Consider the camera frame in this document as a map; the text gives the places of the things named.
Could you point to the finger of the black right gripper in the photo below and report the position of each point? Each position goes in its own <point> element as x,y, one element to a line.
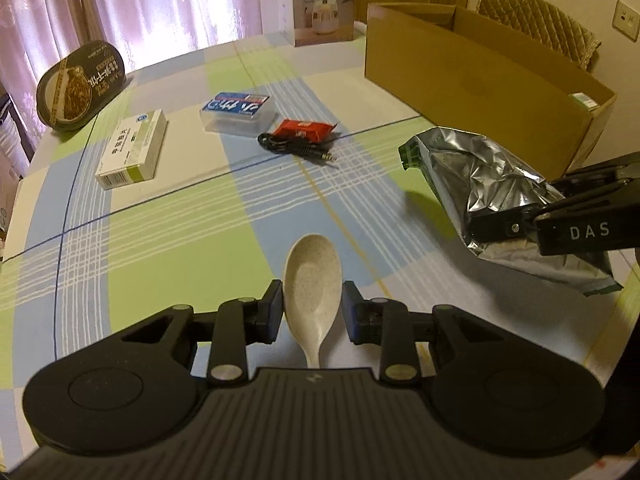
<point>488,226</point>

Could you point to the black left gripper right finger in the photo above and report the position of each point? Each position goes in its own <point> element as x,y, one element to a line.
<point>390,325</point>

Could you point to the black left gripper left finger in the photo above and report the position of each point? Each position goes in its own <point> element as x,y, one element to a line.
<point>236,324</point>

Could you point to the silver foil bag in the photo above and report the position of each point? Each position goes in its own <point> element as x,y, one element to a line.
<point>468,172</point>

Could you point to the white speckled spoon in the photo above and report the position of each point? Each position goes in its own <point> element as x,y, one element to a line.
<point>312,292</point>

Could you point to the red snack packet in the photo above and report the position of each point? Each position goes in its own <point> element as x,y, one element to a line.
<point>312,132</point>

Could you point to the green white box in carton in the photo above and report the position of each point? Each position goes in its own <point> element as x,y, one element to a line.
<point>585,101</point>

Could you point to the plaid tablecloth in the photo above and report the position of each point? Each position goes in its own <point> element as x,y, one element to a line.
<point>220,215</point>

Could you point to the brown cardboard box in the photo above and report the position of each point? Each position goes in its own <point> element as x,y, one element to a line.
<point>462,70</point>

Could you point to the quilted beige chair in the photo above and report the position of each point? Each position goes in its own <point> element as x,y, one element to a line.
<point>547,24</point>

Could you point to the white green medicine box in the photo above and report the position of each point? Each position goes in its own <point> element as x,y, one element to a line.
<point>132,153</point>

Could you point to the clear box blue label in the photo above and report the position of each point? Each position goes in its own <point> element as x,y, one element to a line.
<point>239,114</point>

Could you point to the black oval food container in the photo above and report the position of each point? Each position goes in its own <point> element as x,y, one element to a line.
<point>75,89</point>

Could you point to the white humidifier product box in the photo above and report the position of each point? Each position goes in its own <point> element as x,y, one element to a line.
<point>309,22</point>

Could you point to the pink curtain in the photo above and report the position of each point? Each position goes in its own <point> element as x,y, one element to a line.
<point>35,34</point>

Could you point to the single wall socket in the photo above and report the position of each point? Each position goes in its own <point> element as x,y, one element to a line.
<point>626,20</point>

